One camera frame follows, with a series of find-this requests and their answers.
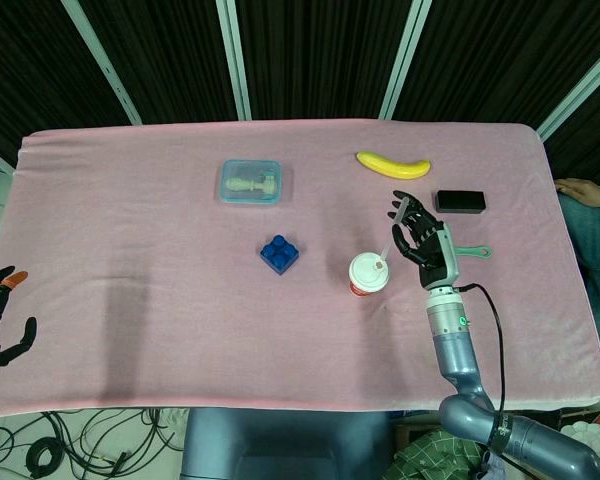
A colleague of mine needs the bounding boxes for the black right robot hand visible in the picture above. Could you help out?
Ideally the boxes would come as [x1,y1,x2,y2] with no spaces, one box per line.
[387,189,461,291]

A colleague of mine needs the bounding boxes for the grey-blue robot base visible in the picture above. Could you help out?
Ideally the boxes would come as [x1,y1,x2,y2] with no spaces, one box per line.
[180,407,394,480]

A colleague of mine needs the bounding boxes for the white-lidded red paper cup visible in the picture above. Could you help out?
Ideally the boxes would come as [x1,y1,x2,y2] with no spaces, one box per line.
[348,252,391,300]

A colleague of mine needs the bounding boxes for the green hairbrush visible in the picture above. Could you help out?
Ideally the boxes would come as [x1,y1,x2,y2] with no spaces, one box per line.
[453,243,494,260]

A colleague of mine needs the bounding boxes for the black rectangular box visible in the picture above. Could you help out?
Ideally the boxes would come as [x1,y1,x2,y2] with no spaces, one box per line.
[435,189,487,216]

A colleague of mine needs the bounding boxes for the yellow banana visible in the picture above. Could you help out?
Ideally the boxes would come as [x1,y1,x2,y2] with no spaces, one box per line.
[355,150,432,180]

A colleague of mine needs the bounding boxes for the blue toy building brick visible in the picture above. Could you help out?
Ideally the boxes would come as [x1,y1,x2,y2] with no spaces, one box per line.
[259,233,301,276]

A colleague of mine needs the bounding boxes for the person in blue jeans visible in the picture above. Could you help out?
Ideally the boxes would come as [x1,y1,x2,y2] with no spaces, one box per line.
[553,178,600,365]

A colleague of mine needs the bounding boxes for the clear blue plastic container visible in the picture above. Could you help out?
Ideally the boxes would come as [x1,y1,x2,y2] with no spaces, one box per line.
[216,158,283,206]

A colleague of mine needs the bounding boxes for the pink table cloth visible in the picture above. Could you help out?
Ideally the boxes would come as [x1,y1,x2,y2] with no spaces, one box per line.
[0,118,600,420]

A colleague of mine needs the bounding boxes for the black folding screen panel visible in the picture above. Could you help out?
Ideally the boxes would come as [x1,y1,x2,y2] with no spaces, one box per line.
[234,0,419,121]
[77,0,244,125]
[0,0,133,169]
[392,0,600,129]

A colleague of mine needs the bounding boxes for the green checkered cloth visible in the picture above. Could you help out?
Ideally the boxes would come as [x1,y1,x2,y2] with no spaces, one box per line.
[382,430,487,480]

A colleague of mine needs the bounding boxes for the white flower-shaped palette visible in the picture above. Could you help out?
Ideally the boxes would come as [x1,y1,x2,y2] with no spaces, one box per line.
[559,419,600,464]

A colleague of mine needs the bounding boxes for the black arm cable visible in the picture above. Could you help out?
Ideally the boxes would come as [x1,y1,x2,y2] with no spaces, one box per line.
[452,283,526,480]

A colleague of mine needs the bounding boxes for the black floor cables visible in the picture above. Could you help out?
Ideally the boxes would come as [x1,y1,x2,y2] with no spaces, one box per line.
[0,407,189,480]

